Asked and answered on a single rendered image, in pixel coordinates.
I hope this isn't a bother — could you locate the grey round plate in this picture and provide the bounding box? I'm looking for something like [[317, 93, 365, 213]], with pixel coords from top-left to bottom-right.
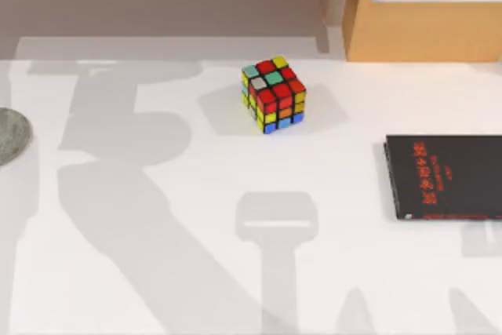
[[0, 107, 33, 166]]

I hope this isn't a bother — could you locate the black book with red print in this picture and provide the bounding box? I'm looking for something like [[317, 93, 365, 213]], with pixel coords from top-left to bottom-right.
[[383, 134, 502, 221]]

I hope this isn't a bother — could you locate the open wooden shelf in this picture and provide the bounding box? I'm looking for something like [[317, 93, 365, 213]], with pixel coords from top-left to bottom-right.
[[0, 0, 354, 62]]

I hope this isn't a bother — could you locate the multicoloured puzzle cube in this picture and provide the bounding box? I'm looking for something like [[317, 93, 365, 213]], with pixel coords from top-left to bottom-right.
[[240, 54, 307, 136]]

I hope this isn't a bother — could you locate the pale wooden cupboard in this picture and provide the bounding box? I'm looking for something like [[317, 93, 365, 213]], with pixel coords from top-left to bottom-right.
[[342, 0, 502, 63]]

